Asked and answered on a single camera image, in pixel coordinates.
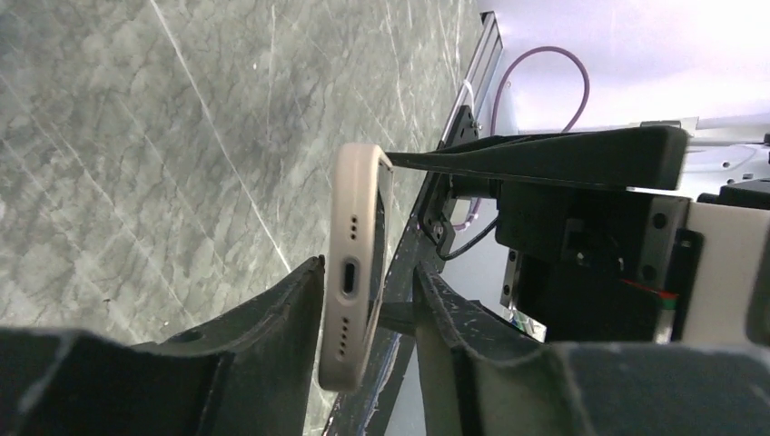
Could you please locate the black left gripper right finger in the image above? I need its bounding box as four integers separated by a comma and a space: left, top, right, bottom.
412, 264, 769, 435

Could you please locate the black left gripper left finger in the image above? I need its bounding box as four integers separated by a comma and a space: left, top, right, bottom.
1, 256, 325, 435

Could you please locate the black smartphone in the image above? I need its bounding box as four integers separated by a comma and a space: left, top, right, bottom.
367, 163, 392, 332

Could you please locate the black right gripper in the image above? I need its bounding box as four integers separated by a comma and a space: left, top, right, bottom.
388, 125, 769, 344

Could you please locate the beige phone case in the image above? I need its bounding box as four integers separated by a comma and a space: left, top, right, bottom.
318, 144, 393, 392

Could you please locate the aluminium rail frame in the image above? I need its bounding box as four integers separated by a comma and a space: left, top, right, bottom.
439, 11, 503, 148

